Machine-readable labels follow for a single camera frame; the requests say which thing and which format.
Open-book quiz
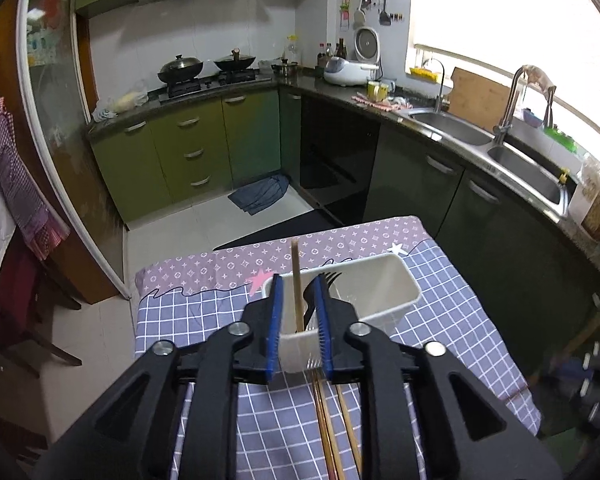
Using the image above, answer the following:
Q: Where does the glass sliding door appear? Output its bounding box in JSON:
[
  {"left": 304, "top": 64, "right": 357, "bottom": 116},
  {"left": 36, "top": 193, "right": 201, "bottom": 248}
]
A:
[{"left": 16, "top": 0, "right": 131, "bottom": 304}]

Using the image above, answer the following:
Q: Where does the white rice cooker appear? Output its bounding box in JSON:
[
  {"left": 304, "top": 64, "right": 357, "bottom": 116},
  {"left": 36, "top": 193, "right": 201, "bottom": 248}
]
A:
[{"left": 323, "top": 26, "right": 380, "bottom": 87}]

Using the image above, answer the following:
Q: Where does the chrome kitchen faucet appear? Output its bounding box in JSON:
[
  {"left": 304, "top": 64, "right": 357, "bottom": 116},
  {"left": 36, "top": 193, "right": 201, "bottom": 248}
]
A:
[{"left": 493, "top": 65, "right": 534, "bottom": 145}]

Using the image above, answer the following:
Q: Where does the yellow mug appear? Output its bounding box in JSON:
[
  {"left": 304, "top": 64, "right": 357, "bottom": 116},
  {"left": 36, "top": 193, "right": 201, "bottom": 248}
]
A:
[{"left": 366, "top": 81, "right": 390, "bottom": 103}]

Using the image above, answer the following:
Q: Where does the stainless double sink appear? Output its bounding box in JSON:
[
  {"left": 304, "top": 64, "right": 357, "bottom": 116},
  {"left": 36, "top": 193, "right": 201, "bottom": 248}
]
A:
[{"left": 405, "top": 108, "right": 570, "bottom": 221}]

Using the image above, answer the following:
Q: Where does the black wok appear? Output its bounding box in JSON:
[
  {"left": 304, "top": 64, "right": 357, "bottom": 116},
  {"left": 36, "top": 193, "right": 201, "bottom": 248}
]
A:
[
  {"left": 158, "top": 54, "right": 204, "bottom": 84},
  {"left": 214, "top": 48, "right": 256, "bottom": 73}
]

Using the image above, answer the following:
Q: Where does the blue checkered tablecloth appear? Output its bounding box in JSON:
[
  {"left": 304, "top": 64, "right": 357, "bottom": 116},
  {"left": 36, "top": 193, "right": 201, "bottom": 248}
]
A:
[{"left": 135, "top": 211, "right": 541, "bottom": 479}]

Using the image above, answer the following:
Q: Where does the wooden cutting board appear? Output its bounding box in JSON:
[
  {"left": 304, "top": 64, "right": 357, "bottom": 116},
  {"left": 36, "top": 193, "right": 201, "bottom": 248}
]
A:
[{"left": 449, "top": 67, "right": 509, "bottom": 132}]

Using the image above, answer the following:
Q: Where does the small chrome faucet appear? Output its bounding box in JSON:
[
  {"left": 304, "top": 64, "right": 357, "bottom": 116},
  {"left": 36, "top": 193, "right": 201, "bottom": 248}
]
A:
[{"left": 421, "top": 57, "right": 448, "bottom": 114}]

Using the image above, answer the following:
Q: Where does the black wok right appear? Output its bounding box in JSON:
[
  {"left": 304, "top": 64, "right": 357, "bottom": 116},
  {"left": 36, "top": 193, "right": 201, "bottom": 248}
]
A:
[{"left": 214, "top": 48, "right": 256, "bottom": 73}]

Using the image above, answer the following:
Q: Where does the black wok left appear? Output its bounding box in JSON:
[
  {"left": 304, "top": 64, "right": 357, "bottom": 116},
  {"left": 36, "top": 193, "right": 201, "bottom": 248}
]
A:
[{"left": 158, "top": 54, "right": 204, "bottom": 84}]

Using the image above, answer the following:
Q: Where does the black plastic fork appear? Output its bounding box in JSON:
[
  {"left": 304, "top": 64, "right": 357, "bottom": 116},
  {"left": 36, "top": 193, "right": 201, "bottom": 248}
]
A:
[{"left": 303, "top": 272, "right": 342, "bottom": 330}]

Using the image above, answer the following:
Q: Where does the gas stove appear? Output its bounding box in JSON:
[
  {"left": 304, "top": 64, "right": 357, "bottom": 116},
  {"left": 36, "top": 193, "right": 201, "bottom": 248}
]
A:
[{"left": 157, "top": 68, "right": 273, "bottom": 104}]

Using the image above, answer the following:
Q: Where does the white plastic utensil holder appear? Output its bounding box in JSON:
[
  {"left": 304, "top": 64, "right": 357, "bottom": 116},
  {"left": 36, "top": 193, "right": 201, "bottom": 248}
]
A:
[{"left": 278, "top": 252, "right": 422, "bottom": 374}]

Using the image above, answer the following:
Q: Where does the purple checkered apron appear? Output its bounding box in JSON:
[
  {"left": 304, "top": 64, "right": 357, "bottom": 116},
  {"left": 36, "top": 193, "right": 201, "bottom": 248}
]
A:
[{"left": 0, "top": 96, "right": 70, "bottom": 261}]

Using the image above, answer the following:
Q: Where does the blue floor cloth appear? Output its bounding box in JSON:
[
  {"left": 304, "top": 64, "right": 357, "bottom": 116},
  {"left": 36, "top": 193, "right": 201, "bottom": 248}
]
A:
[{"left": 228, "top": 174, "right": 289, "bottom": 216}]

